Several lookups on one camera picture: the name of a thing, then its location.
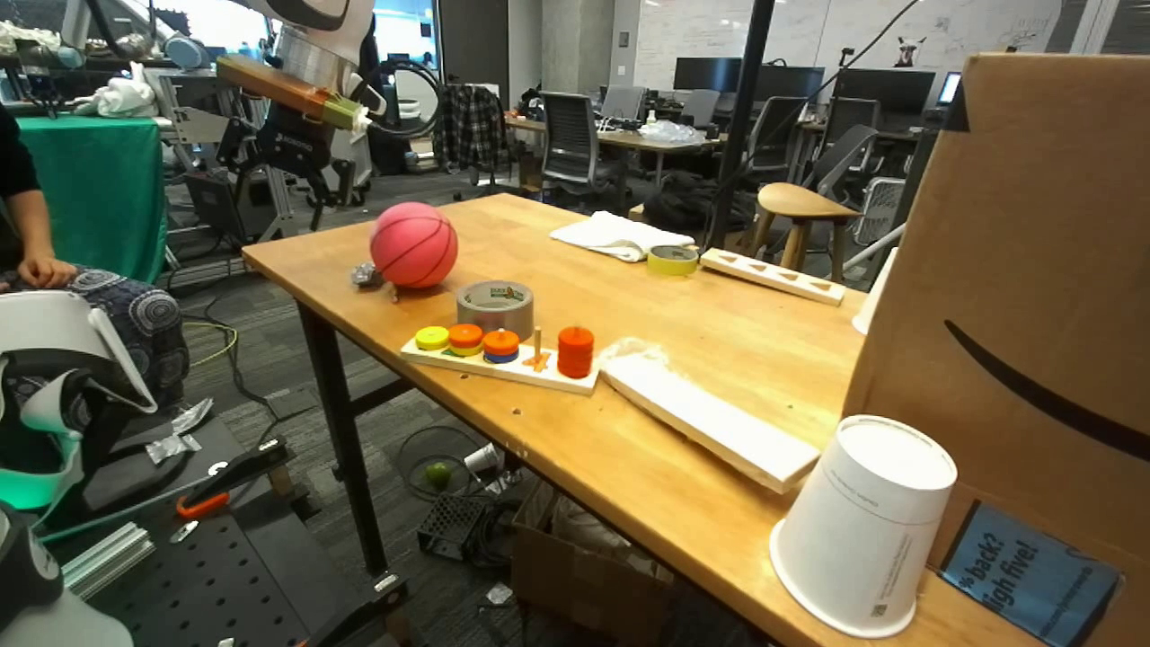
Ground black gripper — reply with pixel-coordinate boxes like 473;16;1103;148
254;104;350;182

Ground pink mini basketball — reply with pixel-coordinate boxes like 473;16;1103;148
367;197;465;294

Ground bystander forearm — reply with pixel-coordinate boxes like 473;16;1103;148
2;182;55;262

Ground bystander hand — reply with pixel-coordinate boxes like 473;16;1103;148
11;249;80;292

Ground tan plank with green end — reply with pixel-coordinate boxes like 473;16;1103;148
211;53;367;132

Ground green table cloth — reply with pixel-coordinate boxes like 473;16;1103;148
13;112;171;286

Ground blue jeans leg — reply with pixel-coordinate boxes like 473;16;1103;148
66;265;195;404

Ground grey office chair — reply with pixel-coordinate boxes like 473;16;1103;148
537;88;603;190

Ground black table leg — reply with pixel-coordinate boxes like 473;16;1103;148
295;301;395;581

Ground white curved plastic device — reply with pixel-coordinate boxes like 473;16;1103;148
0;285;162;516

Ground orange stacking cylinder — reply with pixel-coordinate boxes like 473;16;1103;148
552;323;599;382

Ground cream wooden stacking toy board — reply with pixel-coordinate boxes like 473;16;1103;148
398;325;609;396

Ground yellow tape roll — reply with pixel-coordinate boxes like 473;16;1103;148
644;239;706;279

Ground black vertical pole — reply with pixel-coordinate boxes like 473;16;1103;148
706;0;779;245

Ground aluminium extrusion bar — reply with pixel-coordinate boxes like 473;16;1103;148
55;516;158;602

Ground white block strip with holes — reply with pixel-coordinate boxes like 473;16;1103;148
698;245;853;310

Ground white foam board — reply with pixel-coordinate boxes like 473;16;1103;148
598;339;822;496

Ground round wooden stool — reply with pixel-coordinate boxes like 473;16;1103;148
746;178;864;276

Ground small brown cardboard box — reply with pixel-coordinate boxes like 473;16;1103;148
511;512;678;647

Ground white paper cup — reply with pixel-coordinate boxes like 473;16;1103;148
765;412;958;638

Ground large cardboard box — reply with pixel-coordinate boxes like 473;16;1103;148
840;46;1150;647

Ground grey duct tape roll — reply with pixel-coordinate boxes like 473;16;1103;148
452;276;540;341

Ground green ball in wire bowl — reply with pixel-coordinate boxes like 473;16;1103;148
392;425;490;504

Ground orange handled tool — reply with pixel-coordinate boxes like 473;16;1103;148
171;436;290;525

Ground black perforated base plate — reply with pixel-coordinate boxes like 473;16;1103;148
66;496;406;647

